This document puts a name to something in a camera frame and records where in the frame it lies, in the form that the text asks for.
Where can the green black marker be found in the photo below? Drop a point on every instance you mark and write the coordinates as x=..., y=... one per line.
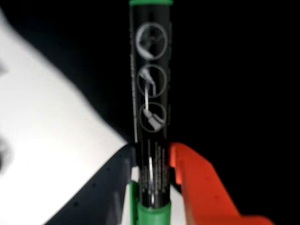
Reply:
x=152, y=93

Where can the black fabric bag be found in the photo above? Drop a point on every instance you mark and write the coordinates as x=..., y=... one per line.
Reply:
x=234, y=70

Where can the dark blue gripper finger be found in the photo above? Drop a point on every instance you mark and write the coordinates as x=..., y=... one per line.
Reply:
x=100, y=199

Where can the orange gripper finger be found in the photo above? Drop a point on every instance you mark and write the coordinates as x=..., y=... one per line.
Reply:
x=201, y=187

